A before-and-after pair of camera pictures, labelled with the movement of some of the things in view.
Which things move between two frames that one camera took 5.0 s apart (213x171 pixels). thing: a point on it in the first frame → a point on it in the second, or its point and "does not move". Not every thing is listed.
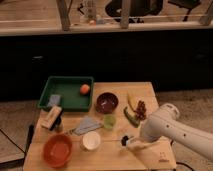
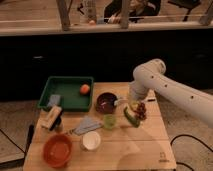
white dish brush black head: x=127 y=141 → x=134 y=101
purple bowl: x=107 y=102 does not move
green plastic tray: x=69 y=88 does not move
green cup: x=109 y=121 does not move
